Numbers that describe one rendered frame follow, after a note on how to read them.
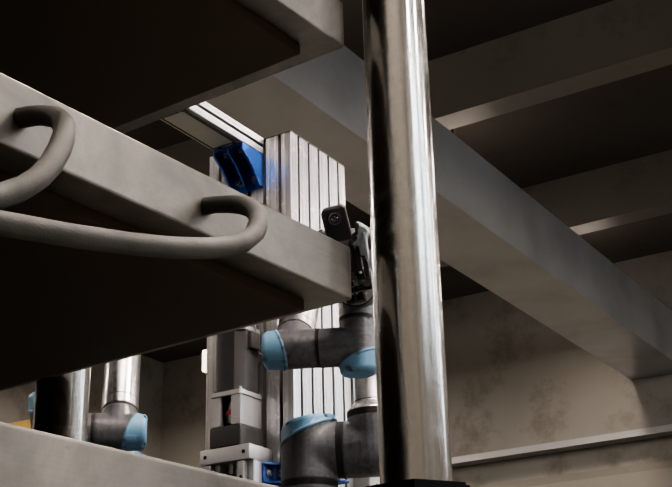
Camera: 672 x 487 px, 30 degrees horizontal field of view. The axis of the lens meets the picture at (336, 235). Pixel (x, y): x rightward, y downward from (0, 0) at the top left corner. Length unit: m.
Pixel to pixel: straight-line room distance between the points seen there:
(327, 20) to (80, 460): 0.61
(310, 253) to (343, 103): 5.75
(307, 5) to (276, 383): 1.78
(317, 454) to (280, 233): 1.56
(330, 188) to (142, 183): 2.26
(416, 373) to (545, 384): 11.17
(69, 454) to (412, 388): 0.44
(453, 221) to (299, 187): 4.99
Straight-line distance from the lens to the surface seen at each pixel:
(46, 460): 0.65
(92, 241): 0.70
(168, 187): 0.92
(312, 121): 6.66
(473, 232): 8.17
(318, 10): 1.16
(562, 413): 12.08
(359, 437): 2.54
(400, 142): 1.12
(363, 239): 2.15
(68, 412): 1.30
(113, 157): 0.88
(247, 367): 2.83
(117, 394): 2.60
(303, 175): 3.05
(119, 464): 0.68
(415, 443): 1.03
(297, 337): 2.35
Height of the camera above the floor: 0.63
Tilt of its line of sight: 22 degrees up
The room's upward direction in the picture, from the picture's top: 1 degrees counter-clockwise
